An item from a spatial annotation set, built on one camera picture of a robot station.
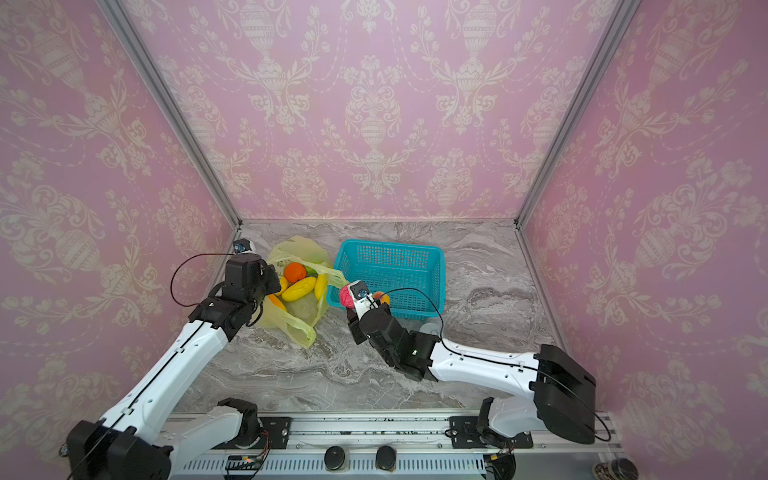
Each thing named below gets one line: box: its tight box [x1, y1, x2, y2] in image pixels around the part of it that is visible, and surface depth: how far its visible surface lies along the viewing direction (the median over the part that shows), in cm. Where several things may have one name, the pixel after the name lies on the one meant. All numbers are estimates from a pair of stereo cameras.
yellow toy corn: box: [281, 276, 317, 302], surface depth 99 cm
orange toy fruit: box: [284, 262, 307, 283], surface depth 102 cm
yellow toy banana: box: [315, 274, 327, 301], surface depth 98 cm
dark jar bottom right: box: [592, 457, 639, 480], surface depth 63 cm
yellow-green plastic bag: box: [256, 235, 349, 348], surface depth 83 cm
